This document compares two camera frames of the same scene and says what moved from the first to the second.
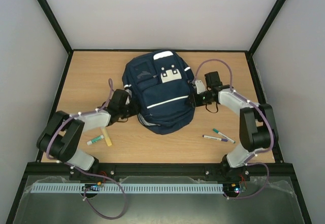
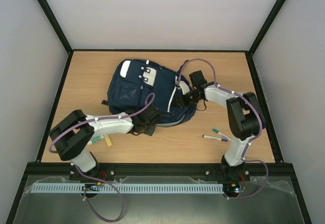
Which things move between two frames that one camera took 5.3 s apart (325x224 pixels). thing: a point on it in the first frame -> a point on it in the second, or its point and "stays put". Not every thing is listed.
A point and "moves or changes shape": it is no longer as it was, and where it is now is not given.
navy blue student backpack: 159,81 moves or changes shape
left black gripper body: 128,113 -> 149,131
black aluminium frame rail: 159,169 stays put
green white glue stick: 93,140 stays put
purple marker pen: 215,138 stays put
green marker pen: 224,135 stays put
